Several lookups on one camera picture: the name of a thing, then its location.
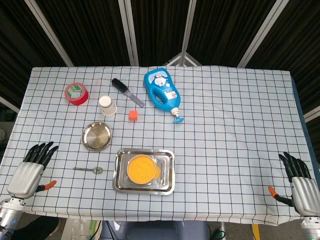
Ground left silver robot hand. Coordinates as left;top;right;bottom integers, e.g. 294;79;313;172
6;141;60;200

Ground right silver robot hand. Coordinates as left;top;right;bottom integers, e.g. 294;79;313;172
267;151;320;218

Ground silver spoon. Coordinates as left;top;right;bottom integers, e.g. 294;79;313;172
72;166;104;175

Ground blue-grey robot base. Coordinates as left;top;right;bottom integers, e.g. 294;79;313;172
99;219;210;240

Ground round steel plate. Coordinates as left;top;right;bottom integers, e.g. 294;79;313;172
81;121;113;152

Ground bowl of orange powder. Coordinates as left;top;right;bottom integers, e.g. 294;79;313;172
126;154;157;185

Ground rectangular steel tray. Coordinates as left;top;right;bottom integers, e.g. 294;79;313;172
112;148;176;196

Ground blue checked tablecloth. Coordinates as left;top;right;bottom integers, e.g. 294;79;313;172
0;65;320;227

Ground red tape roll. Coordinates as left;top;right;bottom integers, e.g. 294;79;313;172
64;82;90;106

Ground white paper cup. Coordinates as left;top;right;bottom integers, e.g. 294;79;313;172
98;95;118;117

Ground blue detergent bottle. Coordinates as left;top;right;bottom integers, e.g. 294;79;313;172
143;67;185;124

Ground black folding screen white frame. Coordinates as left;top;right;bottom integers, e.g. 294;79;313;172
0;0;320;113

